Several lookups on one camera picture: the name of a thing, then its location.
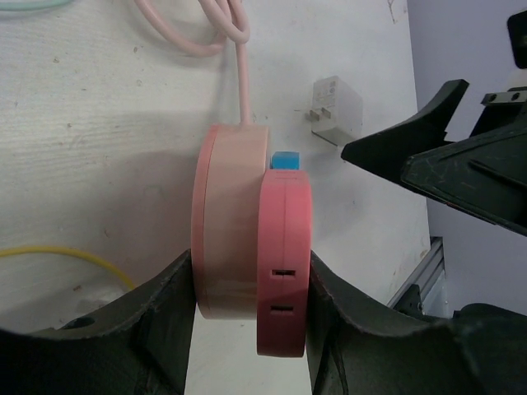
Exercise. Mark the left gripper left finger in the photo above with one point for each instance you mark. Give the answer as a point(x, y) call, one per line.
point(137, 344)

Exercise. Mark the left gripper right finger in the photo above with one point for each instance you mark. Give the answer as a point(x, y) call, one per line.
point(356, 345)

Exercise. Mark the white adapter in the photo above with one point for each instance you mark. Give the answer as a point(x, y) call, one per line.
point(336, 111)

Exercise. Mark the blue socket cube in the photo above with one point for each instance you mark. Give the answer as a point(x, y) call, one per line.
point(285, 160)

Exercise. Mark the pink socket cube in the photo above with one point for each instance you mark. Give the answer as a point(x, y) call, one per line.
point(283, 262)

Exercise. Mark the aluminium front rail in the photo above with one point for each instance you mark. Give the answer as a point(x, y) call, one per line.
point(423, 295)

